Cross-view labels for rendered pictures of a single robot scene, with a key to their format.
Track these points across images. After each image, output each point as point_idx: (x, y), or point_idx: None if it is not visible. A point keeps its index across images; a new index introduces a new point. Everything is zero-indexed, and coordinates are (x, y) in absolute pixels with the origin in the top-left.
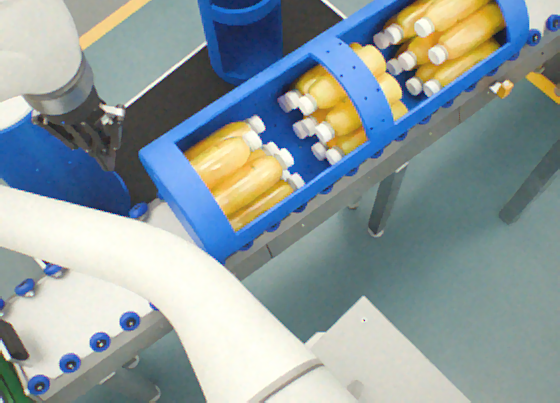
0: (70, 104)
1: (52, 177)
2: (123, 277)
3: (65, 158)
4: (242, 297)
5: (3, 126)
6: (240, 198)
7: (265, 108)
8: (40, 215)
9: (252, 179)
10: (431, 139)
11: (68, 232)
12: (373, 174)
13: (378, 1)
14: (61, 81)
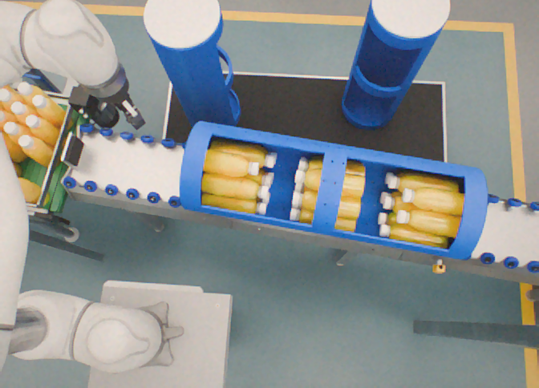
0: (94, 94)
1: (184, 86)
2: None
3: (196, 82)
4: (4, 268)
5: (165, 44)
6: (220, 191)
7: (293, 155)
8: None
9: (234, 187)
10: (372, 252)
11: None
12: (320, 240)
13: (395, 158)
14: (86, 82)
